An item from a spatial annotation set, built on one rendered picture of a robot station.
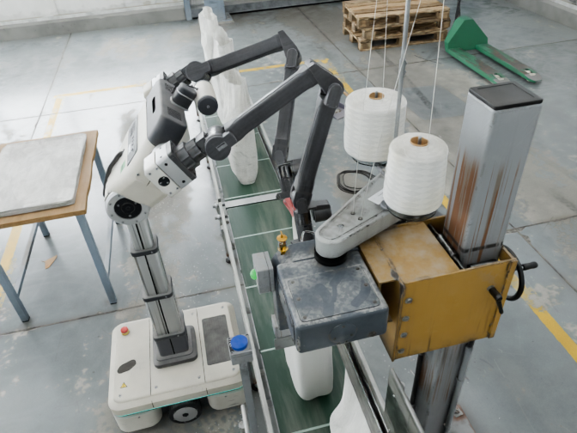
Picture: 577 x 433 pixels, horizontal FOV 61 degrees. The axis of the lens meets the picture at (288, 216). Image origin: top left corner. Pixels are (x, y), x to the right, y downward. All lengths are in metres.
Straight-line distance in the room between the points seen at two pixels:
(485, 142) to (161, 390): 1.82
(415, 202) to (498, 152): 0.23
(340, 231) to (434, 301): 0.31
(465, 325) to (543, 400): 1.37
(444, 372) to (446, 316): 0.39
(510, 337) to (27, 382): 2.64
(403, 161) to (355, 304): 0.37
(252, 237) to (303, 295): 1.71
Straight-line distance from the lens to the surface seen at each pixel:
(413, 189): 1.13
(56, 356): 3.16
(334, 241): 1.26
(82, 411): 2.87
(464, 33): 6.80
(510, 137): 1.23
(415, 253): 1.37
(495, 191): 1.31
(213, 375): 2.45
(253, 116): 1.48
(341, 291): 1.25
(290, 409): 2.17
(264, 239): 2.90
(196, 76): 2.02
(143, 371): 2.55
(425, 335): 1.48
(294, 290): 1.25
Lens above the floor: 2.24
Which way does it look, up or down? 37 degrees down
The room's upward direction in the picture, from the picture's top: 4 degrees counter-clockwise
